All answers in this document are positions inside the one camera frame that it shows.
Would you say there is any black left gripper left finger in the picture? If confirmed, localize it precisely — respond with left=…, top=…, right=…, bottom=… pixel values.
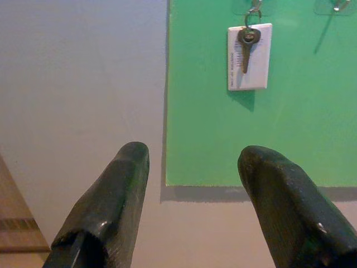
left=41, top=141, right=151, bottom=268

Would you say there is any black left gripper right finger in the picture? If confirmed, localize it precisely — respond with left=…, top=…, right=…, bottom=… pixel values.
left=238, top=145, right=357, bottom=268

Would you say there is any wooden door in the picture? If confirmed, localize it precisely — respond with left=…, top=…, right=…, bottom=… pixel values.
left=0, top=153, right=51, bottom=253

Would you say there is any white key tag card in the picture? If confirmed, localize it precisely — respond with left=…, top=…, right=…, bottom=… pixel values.
left=227, top=23, right=273, bottom=92

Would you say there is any metal key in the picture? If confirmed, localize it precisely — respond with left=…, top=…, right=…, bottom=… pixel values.
left=237, top=27, right=262, bottom=74

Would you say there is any green wall board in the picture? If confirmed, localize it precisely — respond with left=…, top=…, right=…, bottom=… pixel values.
left=165, top=0, right=357, bottom=188

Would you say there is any metal key ring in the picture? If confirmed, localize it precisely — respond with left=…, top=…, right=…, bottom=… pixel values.
left=244, top=9, right=262, bottom=28

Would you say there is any clear adhesive wall hook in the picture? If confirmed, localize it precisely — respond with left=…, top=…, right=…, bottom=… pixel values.
left=233, top=0, right=276, bottom=16
left=313, top=0, right=356, bottom=16

